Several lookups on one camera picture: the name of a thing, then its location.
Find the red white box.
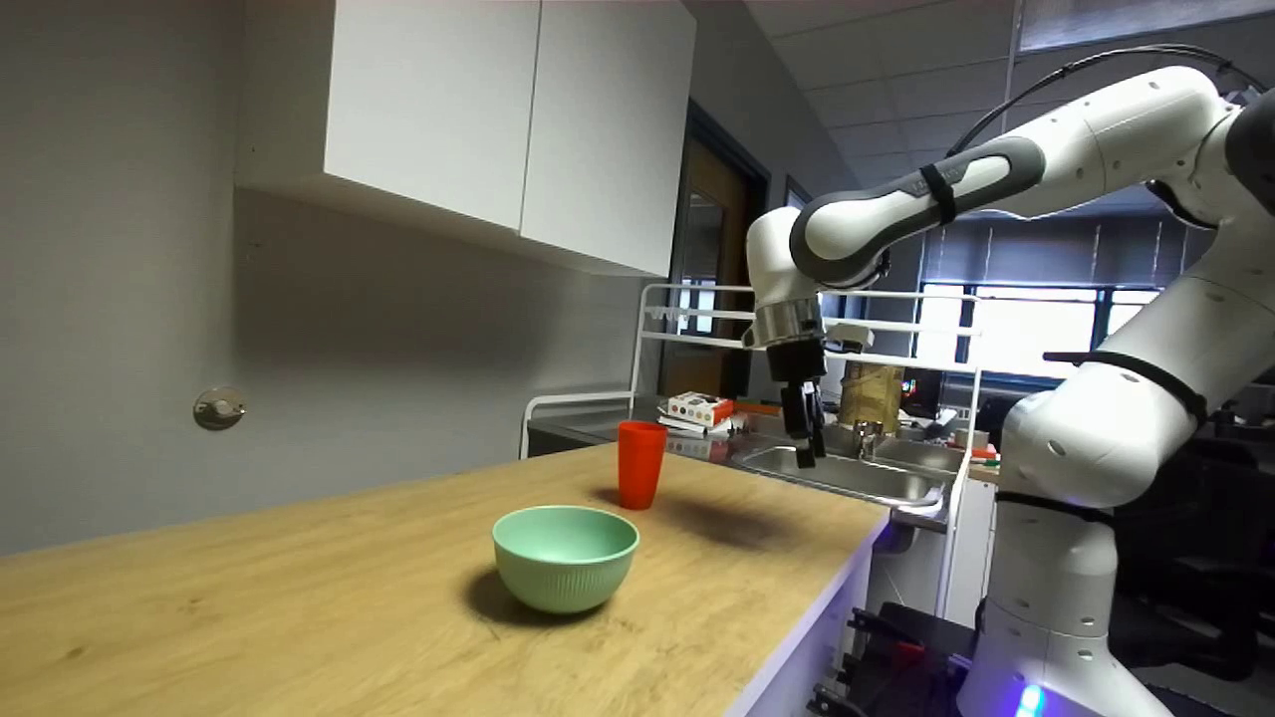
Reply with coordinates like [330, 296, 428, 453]
[659, 392, 735, 426]

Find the round wall knob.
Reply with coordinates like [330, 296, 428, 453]
[189, 385, 246, 432]

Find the mint green bowl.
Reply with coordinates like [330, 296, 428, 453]
[488, 506, 640, 619]

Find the white wall cabinet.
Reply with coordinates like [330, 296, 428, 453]
[321, 0, 697, 275]

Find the brown paper bag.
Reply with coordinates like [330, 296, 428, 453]
[841, 364, 900, 437]

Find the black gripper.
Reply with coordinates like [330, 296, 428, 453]
[763, 297, 825, 466]

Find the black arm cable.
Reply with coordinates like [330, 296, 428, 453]
[945, 40, 1265, 158]

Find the orange plastic cup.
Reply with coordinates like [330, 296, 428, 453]
[617, 424, 665, 511]

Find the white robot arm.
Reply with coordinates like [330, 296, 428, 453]
[743, 65, 1275, 717]

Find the brown wooden door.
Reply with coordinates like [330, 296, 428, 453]
[655, 108, 767, 398]

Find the white metal rack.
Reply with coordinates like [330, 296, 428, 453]
[517, 283, 991, 621]

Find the stainless steel sink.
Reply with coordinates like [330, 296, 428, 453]
[735, 445, 949, 517]

